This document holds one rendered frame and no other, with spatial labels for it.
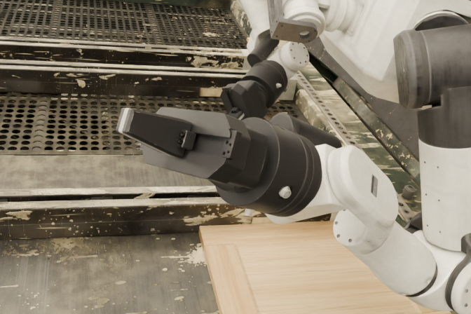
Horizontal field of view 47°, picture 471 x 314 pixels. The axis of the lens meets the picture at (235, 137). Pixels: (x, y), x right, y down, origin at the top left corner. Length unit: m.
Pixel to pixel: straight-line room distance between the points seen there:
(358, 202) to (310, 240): 0.53
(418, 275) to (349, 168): 0.21
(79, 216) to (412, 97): 0.63
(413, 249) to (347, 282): 0.35
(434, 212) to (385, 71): 0.20
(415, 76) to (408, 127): 1.96
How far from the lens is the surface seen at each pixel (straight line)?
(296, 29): 0.77
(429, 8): 0.76
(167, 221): 1.05
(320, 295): 0.99
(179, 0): 2.44
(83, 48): 1.69
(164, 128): 0.44
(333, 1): 0.82
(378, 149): 1.41
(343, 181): 0.56
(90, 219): 1.03
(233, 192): 0.52
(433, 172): 0.72
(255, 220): 1.10
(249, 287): 0.97
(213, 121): 0.44
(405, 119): 2.64
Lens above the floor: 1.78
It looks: 30 degrees down
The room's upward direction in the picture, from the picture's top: 57 degrees counter-clockwise
